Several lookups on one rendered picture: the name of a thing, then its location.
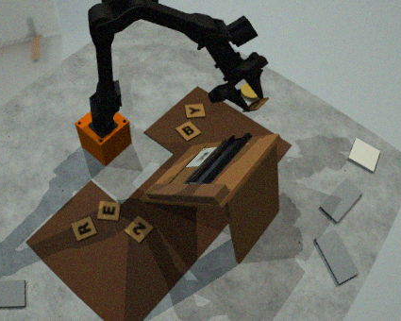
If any yellow round disc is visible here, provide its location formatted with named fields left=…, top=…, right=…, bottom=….
left=241, top=83, right=258, bottom=100

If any white paper ticket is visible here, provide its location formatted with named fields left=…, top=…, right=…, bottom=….
left=186, top=147, right=216, bottom=167

